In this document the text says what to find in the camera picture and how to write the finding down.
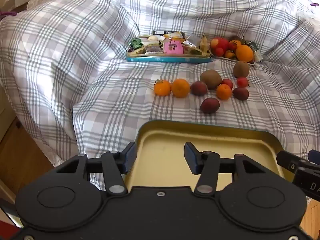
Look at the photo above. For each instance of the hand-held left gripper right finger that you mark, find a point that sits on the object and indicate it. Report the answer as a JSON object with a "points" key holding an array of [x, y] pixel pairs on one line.
{"points": [[191, 158]]}

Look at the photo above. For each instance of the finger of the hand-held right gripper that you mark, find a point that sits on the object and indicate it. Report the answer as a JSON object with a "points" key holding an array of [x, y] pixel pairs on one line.
{"points": [[290, 162], [315, 156]]}

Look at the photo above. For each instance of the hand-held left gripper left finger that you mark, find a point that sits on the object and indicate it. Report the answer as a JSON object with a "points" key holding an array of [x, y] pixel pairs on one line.
{"points": [[130, 158]]}

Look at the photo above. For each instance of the gold tin lid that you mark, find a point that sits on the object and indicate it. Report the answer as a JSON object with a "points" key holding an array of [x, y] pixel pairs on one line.
{"points": [[162, 155]]}

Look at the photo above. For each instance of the dark red plum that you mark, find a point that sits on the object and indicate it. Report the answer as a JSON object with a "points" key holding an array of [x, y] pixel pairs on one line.
{"points": [[209, 105], [198, 88], [240, 93]]}

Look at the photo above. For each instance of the large mandarin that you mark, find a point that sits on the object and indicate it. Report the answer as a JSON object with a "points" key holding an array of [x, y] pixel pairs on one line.
{"points": [[180, 88]]}

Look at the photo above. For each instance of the mandarin with green leaf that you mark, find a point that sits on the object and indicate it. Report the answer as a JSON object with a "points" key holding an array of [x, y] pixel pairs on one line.
{"points": [[162, 88]]}

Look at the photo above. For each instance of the brown kiwi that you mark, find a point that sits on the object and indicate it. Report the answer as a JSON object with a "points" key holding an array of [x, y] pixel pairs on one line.
{"points": [[241, 69], [210, 79], [235, 38]]}

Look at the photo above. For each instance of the red cherry tomato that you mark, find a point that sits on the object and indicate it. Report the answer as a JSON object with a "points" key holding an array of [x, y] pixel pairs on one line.
{"points": [[227, 83], [219, 51]]}

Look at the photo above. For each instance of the blue snack tin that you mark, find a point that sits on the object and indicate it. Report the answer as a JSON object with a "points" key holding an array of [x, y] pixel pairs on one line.
{"points": [[165, 58]]}

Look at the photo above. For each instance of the white plate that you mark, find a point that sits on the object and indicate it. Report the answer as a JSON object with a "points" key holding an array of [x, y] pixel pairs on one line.
{"points": [[225, 58]]}

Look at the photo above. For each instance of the grey plaid blanket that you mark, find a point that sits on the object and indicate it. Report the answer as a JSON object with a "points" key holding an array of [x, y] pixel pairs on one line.
{"points": [[75, 67]]}

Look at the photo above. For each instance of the small mandarin with leaf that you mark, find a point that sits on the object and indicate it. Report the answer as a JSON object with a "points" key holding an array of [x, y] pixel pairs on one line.
{"points": [[228, 54]]}

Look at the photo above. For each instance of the pink snack packet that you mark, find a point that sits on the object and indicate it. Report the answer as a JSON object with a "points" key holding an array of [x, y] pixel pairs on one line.
{"points": [[172, 47]]}

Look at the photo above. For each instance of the brown snack packet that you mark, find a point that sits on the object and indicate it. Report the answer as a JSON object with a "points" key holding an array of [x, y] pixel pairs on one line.
{"points": [[152, 47]]}

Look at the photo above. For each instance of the green candy wrapper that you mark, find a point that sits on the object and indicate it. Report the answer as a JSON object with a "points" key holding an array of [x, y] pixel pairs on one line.
{"points": [[135, 43]]}

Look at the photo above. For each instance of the tan paper packet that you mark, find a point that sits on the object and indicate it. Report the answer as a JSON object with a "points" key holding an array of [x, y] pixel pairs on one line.
{"points": [[203, 43]]}

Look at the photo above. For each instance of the green drink can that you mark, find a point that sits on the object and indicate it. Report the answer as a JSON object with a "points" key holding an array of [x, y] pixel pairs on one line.
{"points": [[255, 51]]}

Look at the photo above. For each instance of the silver foil packet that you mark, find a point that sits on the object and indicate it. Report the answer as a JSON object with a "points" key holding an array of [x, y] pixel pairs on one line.
{"points": [[193, 40]]}

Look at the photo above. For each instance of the big orange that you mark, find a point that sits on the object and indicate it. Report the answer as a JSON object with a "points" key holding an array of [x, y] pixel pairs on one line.
{"points": [[244, 53]]}

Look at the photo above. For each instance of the red apple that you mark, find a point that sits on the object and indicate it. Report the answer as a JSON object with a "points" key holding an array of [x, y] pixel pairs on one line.
{"points": [[219, 43]]}

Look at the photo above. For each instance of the red tomato with green stem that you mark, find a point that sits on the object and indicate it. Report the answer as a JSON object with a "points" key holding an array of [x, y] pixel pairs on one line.
{"points": [[232, 45]]}

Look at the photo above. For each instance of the yellow snack packet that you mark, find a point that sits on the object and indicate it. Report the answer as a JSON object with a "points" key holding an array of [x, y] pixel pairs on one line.
{"points": [[176, 34]]}

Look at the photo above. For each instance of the black snack packet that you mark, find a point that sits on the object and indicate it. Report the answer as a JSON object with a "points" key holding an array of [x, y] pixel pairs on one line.
{"points": [[158, 32]]}

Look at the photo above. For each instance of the purple cloth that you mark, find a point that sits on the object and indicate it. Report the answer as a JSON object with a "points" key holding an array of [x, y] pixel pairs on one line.
{"points": [[6, 13]]}

